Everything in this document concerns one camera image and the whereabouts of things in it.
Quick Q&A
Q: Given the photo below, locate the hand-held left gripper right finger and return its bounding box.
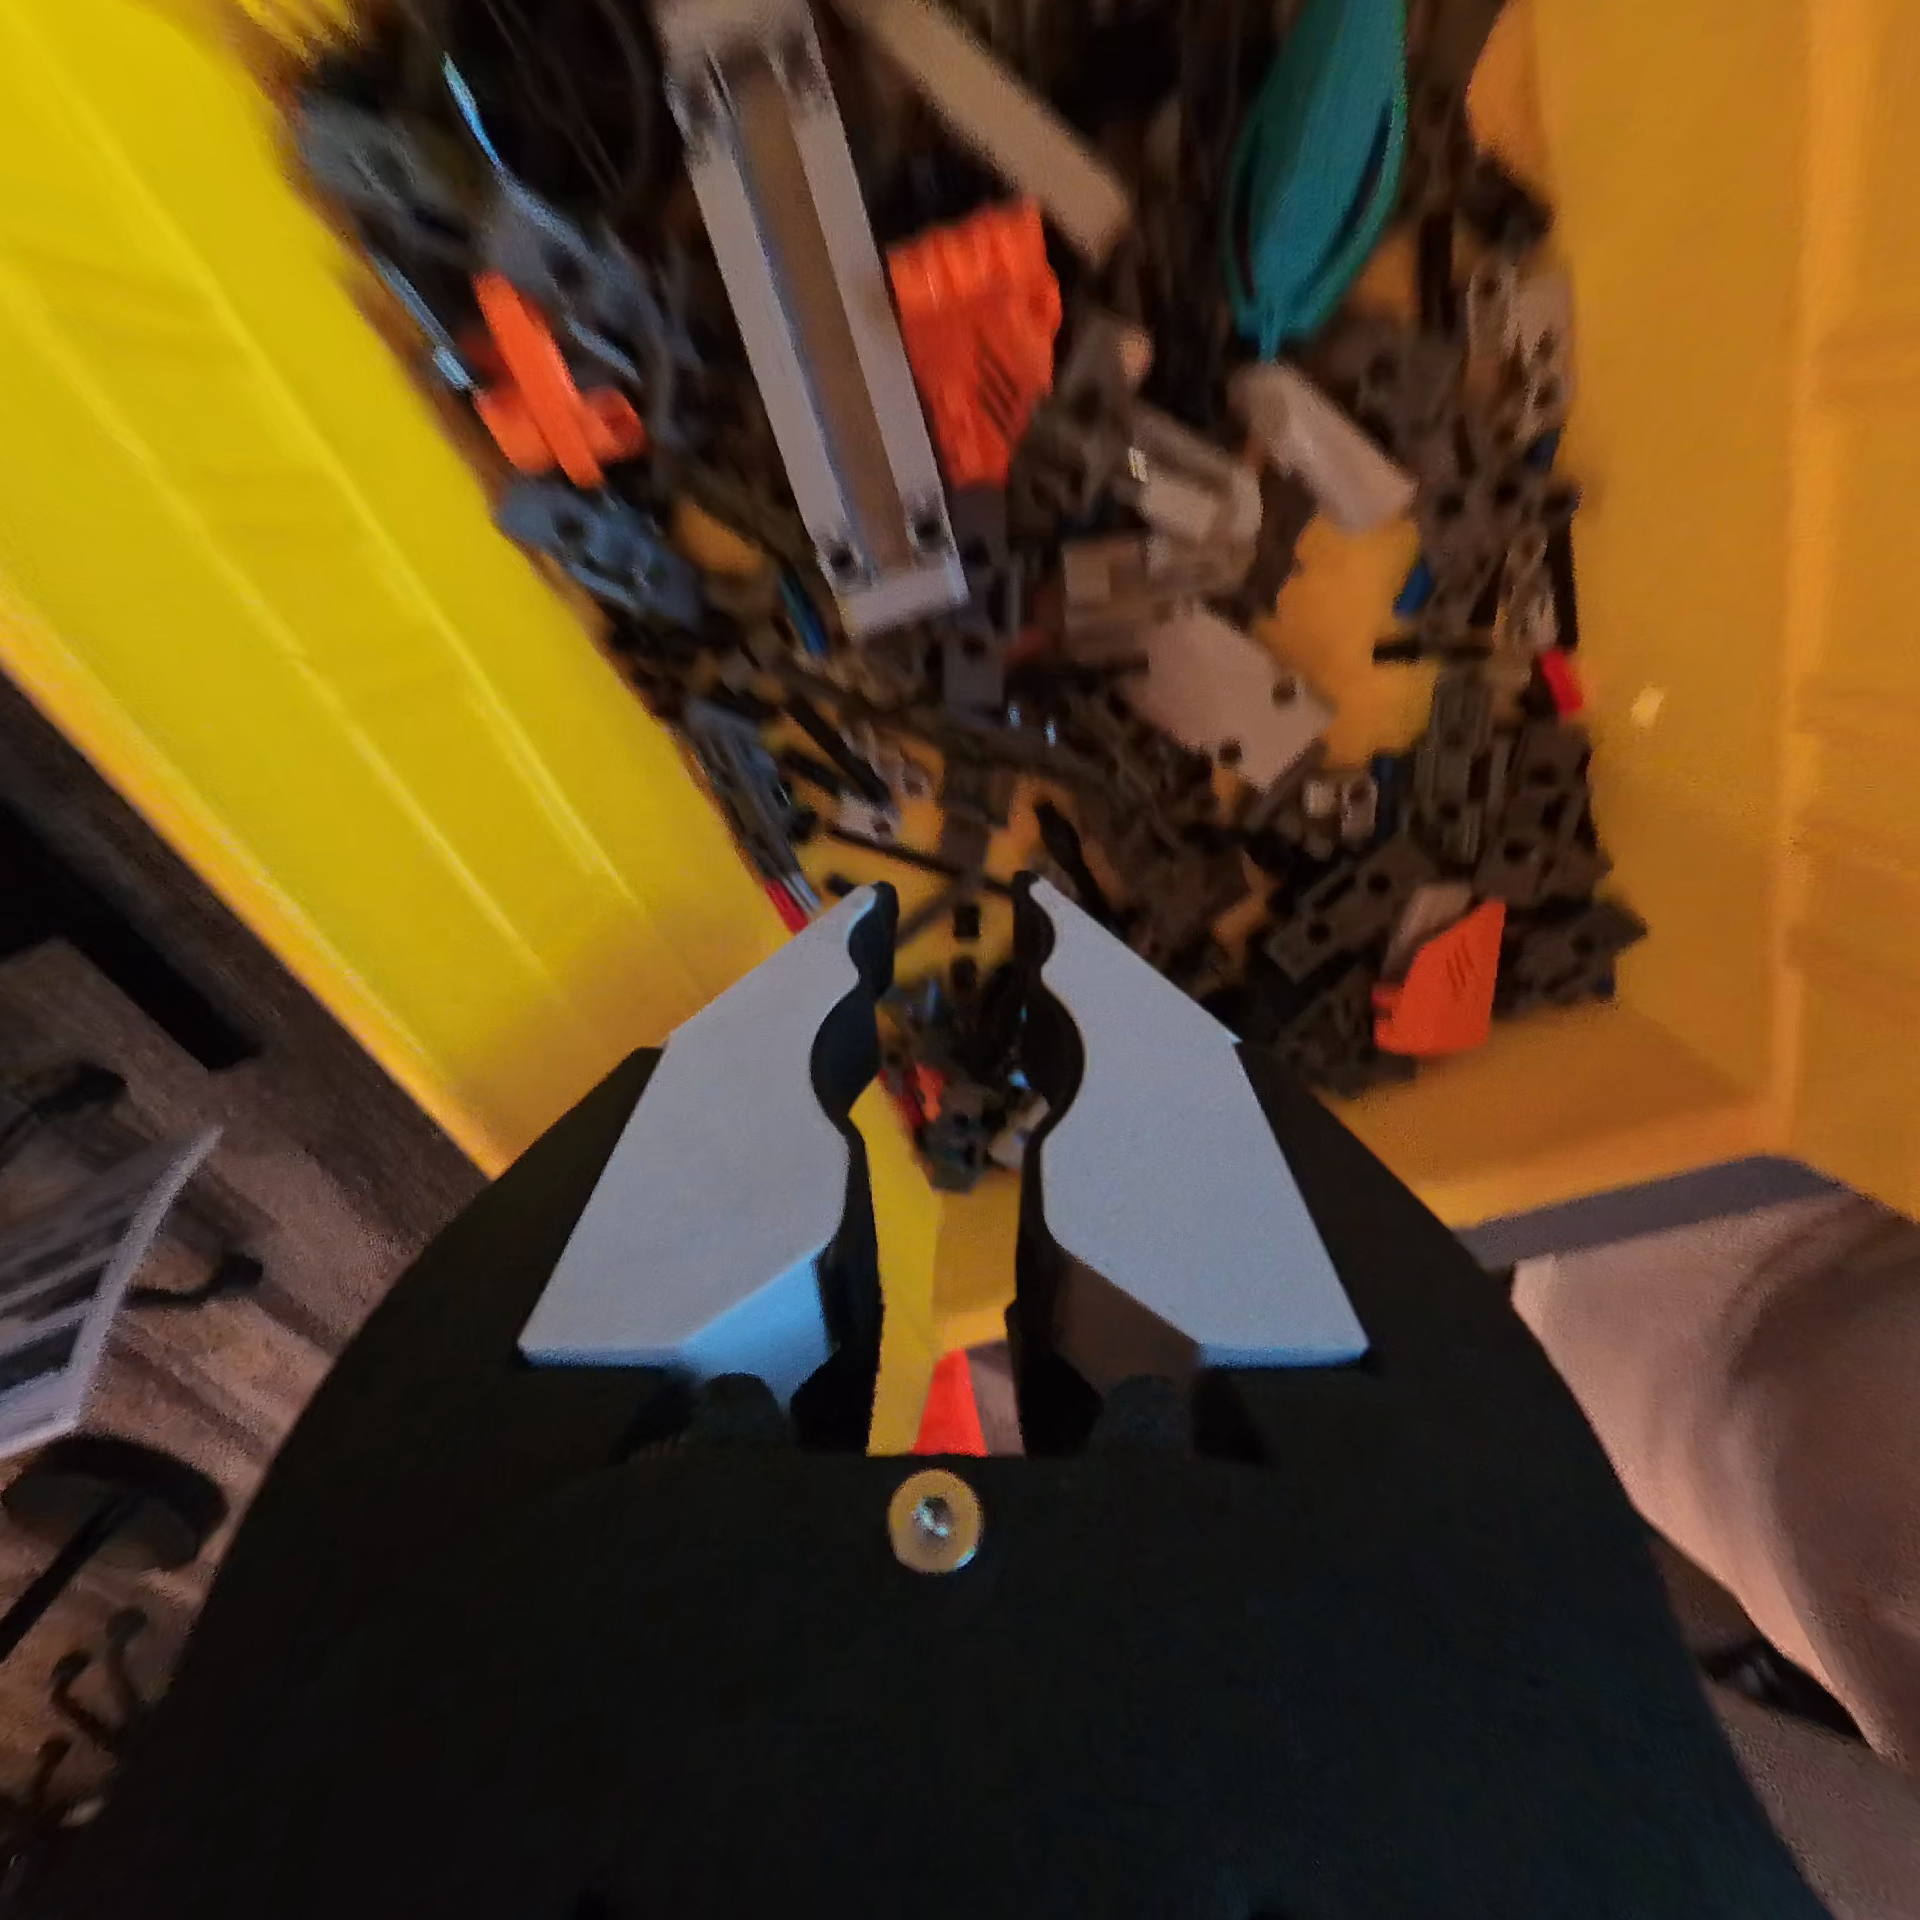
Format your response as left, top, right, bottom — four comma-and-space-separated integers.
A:
1007, 874, 1370, 1454

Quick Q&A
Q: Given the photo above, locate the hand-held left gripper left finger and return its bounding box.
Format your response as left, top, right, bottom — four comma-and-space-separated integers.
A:
516, 883, 899, 1454

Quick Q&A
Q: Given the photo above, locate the pile of dark building parts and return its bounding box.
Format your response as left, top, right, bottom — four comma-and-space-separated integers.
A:
293, 0, 1643, 1194

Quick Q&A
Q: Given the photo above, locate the yellow plastic parts bin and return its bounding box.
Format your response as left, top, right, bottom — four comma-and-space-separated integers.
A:
0, 0, 1920, 1457

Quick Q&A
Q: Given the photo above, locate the orange plastic object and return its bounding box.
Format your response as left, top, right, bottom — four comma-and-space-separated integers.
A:
911, 1351, 990, 1457

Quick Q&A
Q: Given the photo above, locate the orange vented panel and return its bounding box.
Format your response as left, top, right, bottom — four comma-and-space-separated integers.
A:
1371, 902, 1509, 1058
884, 201, 1065, 490

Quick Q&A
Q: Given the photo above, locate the printed paper sheet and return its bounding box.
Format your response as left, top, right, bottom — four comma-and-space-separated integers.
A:
0, 1125, 223, 1462

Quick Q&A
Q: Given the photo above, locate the orange connector block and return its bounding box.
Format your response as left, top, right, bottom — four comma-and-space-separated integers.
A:
465, 271, 650, 483

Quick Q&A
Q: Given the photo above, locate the light grey panel plate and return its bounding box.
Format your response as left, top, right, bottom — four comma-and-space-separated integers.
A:
660, 0, 969, 634

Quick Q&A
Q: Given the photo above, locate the blue brick separator tool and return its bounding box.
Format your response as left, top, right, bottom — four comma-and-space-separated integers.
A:
1223, 0, 1412, 355

